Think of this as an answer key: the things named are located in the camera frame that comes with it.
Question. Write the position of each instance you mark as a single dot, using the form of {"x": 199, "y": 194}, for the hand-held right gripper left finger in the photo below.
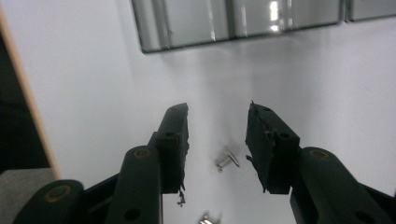
{"x": 174, "y": 146}

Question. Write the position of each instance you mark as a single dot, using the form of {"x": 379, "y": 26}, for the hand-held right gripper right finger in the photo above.
{"x": 269, "y": 146}

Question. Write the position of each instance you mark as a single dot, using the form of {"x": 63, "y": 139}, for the small silver metal fastener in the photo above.
{"x": 206, "y": 219}
{"x": 226, "y": 160}

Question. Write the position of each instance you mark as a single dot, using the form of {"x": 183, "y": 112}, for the clear plastic compartment box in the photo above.
{"x": 199, "y": 25}
{"x": 372, "y": 9}

